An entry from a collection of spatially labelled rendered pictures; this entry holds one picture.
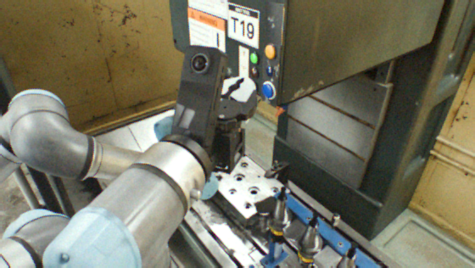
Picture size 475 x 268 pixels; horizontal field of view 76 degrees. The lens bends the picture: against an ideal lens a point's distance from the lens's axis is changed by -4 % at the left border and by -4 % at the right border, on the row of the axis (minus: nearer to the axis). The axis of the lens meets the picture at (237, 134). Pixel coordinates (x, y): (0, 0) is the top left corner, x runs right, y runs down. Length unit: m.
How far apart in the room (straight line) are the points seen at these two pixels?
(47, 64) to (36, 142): 1.15
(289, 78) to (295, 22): 0.11
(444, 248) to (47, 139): 1.75
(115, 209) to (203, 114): 0.14
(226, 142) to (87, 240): 0.20
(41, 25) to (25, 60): 0.18
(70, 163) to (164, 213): 0.42
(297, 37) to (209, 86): 0.29
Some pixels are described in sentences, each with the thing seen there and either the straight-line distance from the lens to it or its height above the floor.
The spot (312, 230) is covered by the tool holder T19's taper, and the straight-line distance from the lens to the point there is 0.81.
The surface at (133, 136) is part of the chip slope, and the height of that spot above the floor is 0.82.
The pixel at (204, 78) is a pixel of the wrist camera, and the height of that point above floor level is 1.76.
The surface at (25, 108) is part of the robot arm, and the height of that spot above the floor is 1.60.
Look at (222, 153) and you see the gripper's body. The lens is 0.40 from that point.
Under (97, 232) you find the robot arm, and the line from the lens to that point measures 0.27.
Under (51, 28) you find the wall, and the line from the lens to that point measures 1.77.
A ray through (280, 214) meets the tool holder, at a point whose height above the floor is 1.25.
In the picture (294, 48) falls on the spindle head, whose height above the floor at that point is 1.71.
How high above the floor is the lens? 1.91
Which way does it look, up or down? 35 degrees down
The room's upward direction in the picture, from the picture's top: straight up
